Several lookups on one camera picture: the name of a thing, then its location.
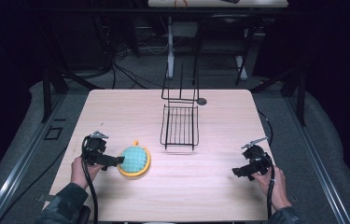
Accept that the person's right hand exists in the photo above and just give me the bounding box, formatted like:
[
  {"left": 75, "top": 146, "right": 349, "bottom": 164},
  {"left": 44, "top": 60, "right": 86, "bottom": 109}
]
[{"left": 251, "top": 166, "right": 292, "bottom": 212}]

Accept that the black metal stand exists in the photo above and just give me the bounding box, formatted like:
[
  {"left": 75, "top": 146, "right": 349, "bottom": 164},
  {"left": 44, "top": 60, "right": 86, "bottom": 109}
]
[
  {"left": 40, "top": 18, "right": 105, "bottom": 124},
  {"left": 249, "top": 59, "right": 308, "bottom": 127}
]

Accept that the black chair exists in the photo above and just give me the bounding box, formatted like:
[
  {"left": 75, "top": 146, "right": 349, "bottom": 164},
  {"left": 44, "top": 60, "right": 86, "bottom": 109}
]
[{"left": 191, "top": 12, "right": 258, "bottom": 87}]

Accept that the person's left hand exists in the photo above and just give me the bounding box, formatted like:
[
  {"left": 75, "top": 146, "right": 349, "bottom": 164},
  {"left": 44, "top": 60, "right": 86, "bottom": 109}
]
[{"left": 70, "top": 156, "right": 105, "bottom": 190}]

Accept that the white desk leg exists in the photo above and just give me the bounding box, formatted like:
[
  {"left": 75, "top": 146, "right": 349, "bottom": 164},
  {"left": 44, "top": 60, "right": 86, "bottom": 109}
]
[{"left": 166, "top": 17, "right": 176, "bottom": 79}]

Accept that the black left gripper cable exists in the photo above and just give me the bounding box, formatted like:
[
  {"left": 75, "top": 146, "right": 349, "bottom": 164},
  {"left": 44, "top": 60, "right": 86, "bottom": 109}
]
[{"left": 80, "top": 135, "right": 100, "bottom": 224}]

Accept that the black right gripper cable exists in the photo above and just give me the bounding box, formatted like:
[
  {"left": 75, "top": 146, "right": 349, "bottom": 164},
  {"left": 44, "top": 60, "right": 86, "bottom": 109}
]
[{"left": 264, "top": 152, "right": 277, "bottom": 220}]

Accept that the bundle of floor cables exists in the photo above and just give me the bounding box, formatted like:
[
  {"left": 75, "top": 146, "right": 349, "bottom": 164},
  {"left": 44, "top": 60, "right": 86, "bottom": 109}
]
[{"left": 92, "top": 15, "right": 171, "bottom": 91}]

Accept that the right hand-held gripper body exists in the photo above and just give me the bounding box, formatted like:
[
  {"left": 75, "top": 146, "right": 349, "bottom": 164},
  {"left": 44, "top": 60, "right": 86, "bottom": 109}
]
[{"left": 241, "top": 136, "right": 273, "bottom": 175}]

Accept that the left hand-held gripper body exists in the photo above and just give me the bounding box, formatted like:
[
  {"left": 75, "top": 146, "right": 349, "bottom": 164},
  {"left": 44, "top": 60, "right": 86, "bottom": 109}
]
[{"left": 82, "top": 130, "right": 110, "bottom": 166}]

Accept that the black wire rack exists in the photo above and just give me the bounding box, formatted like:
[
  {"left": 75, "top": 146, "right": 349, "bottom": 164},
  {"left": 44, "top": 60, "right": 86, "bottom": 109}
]
[{"left": 159, "top": 62, "right": 201, "bottom": 151}]

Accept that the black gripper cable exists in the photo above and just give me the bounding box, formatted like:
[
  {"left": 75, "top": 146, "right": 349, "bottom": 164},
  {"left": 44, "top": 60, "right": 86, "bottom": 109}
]
[
  {"left": 80, "top": 135, "right": 100, "bottom": 224},
  {"left": 264, "top": 152, "right": 277, "bottom": 220}
]

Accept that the round teal and yellow sponge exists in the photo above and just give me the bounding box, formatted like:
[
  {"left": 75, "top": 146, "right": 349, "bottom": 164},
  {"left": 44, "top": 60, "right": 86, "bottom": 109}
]
[{"left": 117, "top": 140, "right": 152, "bottom": 180}]

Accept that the aluminium floor rail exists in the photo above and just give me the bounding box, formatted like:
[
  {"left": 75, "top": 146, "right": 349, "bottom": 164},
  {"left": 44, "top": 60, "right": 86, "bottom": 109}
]
[
  {"left": 0, "top": 92, "right": 68, "bottom": 224},
  {"left": 286, "top": 96, "right": 350, "bottom": 224}
]

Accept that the black cable beside table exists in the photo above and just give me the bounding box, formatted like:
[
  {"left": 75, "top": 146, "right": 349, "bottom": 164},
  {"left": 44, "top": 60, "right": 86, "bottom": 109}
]
[{"left": 257, "top": 110, "right": 274, "bottom": 147}]

